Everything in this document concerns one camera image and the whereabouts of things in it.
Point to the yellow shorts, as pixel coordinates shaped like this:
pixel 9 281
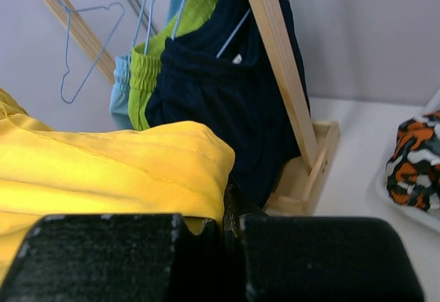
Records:
pixel 174 168

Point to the navy blue shorts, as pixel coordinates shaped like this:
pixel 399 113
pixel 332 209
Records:
pixel 237 96

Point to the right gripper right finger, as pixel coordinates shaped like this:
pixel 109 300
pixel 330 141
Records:
pixel 308 258

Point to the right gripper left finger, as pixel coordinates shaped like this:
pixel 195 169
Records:
pixel 116 258

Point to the lime green shorts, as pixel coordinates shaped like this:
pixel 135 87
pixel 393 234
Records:
pixel 194 11

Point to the blue hanger of green shorts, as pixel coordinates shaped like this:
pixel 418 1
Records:
pixel 161 9

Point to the light blue shorts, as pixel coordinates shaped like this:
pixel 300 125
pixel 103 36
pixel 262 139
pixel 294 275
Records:
pixel 123 88

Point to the white plastic basket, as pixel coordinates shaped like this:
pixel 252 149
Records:
pixel 430 218

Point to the wooden clothes rack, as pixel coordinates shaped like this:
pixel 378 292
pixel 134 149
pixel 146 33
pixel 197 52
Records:
pixel 303 178

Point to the orange camouflage shorts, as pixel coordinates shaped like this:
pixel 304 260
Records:
pixel 412 172

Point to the blue hanger of navy shorts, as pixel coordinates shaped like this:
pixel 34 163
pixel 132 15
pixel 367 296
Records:
pixel 217 33

